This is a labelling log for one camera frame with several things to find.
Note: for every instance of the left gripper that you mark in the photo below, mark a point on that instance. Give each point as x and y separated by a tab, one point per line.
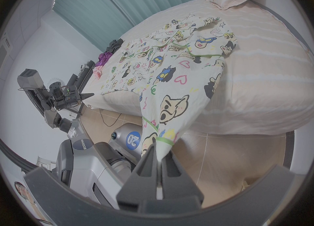
73	98

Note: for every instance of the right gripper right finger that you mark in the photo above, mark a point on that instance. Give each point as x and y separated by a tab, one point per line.
179	183

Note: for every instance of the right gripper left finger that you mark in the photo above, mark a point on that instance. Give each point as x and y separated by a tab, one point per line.
142	183

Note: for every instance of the white printed pyjama top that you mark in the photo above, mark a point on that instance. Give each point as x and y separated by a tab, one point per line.
171	80

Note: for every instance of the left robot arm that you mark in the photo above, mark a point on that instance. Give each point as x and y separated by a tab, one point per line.
29	78

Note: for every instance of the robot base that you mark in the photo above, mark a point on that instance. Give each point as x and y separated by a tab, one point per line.
81	166

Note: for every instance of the pile of clothes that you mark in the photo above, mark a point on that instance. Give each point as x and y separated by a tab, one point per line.
105	57

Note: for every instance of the bed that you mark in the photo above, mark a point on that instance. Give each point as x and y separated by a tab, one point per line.
257	78

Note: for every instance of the blue-green curtain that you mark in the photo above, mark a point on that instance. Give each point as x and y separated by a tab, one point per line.
110	6

